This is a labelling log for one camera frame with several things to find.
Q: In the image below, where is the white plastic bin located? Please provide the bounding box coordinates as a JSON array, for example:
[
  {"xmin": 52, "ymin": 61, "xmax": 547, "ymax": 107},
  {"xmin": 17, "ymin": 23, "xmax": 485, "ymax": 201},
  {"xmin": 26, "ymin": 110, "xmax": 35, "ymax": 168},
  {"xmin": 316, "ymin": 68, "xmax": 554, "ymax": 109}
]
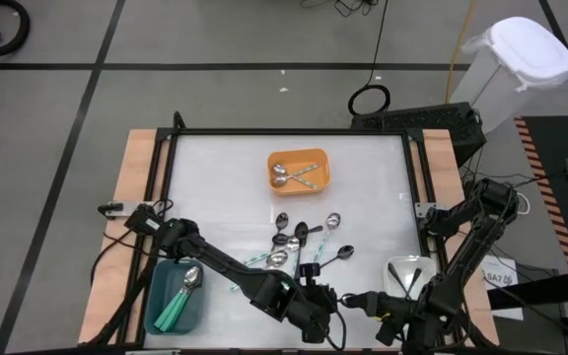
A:
[{"xmin": 382, "ymin": 254, "xmax": 438, "ymax": 300}]

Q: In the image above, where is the yellow hanging cable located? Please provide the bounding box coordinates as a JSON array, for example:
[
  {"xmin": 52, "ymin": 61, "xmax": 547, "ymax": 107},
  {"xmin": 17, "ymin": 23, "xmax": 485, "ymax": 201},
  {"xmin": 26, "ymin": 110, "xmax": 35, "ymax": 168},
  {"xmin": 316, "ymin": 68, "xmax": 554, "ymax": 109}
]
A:
[{"xmin": 444, "ymin": 0, "xmax": 478, "ymax": 105}]

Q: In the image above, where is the white power cable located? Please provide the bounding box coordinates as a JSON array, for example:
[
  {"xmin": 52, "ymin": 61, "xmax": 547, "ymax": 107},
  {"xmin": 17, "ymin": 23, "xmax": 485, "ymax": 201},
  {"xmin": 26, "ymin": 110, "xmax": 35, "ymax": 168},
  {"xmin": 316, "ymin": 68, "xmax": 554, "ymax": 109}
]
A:
[{"xmin": 515, "ymin": 192, "xmax": 533, "ymax": 217}]

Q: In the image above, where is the black hazard striped mat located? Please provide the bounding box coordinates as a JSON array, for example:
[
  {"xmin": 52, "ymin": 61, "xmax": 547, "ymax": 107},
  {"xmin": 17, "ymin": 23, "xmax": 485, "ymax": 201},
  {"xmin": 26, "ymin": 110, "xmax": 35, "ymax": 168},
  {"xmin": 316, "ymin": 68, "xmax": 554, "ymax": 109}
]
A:
[{"xmin": 513, "ymin": 115, "xmax": 568, "ymax": 272}]

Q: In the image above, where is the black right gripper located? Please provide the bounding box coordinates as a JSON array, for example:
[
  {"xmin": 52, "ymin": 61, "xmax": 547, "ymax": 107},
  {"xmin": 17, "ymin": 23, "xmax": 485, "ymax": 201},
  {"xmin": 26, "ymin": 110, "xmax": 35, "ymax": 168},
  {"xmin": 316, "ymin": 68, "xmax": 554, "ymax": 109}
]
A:
[{"xmin": 340, "ymin": 290, "xmax": 421, "ymax": 346}]

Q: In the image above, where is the black vacuum hose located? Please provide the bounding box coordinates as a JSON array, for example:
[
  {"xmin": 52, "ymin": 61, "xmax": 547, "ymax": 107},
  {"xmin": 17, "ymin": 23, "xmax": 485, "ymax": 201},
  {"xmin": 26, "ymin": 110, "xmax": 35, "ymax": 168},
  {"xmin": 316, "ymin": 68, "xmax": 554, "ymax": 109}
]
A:
[{"xmin": 0, "ymin": 0, "xmax": 33, "ymax": 56}]

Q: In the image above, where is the white paper label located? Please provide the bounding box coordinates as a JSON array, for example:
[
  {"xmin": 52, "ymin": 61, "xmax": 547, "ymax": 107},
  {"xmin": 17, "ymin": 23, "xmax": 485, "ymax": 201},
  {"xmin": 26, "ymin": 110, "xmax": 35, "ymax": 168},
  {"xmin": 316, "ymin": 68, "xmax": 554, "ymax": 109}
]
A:
[{"xmin": 478, "ymin": 252, "xmax": 526, "ymax": 321}]

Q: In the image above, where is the orange plastic bin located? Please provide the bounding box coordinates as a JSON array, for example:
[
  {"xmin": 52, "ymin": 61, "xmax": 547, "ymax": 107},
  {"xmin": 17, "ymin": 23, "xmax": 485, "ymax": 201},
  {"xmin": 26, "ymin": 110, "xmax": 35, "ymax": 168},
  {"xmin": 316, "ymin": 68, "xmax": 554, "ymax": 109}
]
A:
[{"xmin": 266, "ymin": 147, "xmax": 332, "ymax": 197}]

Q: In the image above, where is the black coiled cable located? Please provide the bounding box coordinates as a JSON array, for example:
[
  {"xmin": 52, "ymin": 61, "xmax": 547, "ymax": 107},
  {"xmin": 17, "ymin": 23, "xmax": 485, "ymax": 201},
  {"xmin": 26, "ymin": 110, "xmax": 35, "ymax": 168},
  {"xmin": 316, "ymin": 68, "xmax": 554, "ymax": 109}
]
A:
[{"xmin": 346, "ymin": 0, "xmax": 392, "ymax": 117}]

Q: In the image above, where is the black table frame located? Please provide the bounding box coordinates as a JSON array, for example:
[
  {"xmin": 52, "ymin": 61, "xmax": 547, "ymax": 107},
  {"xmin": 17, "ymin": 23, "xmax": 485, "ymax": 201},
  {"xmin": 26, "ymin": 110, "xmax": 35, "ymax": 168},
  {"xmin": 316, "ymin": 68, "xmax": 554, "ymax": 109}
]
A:
[{"xmin": 115, "ymin": 110, "xmax": 502, "ymax": 355}]

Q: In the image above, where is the black metal beam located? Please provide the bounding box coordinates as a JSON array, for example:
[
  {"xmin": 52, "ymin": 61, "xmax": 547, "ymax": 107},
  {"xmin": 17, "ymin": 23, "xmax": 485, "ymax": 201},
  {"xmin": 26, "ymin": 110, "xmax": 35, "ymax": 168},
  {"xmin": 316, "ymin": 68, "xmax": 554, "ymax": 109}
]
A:
[{"xmin": 485, "ymin": 283, "xmax": 568, "ymax": 312}]

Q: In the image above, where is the black floor cable bundle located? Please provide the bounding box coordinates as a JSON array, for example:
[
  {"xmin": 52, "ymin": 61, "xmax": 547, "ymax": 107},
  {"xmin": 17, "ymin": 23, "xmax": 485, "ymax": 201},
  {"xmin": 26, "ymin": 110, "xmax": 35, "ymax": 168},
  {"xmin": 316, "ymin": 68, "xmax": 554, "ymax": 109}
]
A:
[{"xmin": 299, "ymin": 0, "xmax": 382, "ymax": 19}]

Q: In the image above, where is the teal plastic bin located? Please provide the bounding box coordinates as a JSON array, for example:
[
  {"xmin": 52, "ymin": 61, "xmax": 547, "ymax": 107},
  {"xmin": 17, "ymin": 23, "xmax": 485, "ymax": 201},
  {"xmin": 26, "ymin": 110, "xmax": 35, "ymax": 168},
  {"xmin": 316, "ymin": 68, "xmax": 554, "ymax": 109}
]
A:
[{"xmin": 144, "ymin": 258, "xmax": 207, "ymax": 336}]

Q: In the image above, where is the white lidded trash can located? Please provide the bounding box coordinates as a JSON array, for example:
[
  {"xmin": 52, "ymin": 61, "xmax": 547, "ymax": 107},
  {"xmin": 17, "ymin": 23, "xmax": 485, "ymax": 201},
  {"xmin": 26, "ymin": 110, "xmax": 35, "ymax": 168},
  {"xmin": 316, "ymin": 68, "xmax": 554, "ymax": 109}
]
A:
[{"xmin": 449, "ymin": 16, "xmax": 568, "ymax": 135}]

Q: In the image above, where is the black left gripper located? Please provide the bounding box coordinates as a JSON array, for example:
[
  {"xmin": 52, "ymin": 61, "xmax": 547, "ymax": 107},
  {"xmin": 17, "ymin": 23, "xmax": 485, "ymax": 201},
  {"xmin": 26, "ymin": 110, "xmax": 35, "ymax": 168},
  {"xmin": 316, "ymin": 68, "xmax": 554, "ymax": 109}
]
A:
[{"xmin": 268, "ymin": 263, "xmax": 339, "ymax": 345}]

